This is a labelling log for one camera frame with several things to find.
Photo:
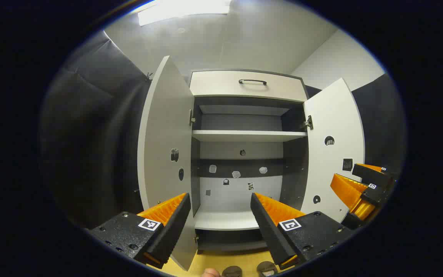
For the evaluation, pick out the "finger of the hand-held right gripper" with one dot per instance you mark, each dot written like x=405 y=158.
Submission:
x=371 y=175
x=371 y=194

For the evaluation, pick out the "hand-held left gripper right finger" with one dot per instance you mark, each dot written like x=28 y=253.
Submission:
x=267 y=231

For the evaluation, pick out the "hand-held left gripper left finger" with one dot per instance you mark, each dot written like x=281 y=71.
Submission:
x=175 y=227

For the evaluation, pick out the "brown plush shoe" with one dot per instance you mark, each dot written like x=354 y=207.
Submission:
x=265 y=267
x=232 y=272

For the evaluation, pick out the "grey cabinet door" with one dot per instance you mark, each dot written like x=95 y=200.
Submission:
x=164 y=134
x=333 y=127

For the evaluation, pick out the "grey shoe cabinet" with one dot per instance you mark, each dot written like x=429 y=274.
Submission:
x=240 y=123

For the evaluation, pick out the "metal door hinge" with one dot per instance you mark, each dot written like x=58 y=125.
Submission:
x=192 y=117
x=308 y=122

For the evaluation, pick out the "beige cabinet drawer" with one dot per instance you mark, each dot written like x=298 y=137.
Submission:
x=221 y=84

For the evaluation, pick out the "ceiling light panel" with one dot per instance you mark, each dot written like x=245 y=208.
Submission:
x=183 y=9

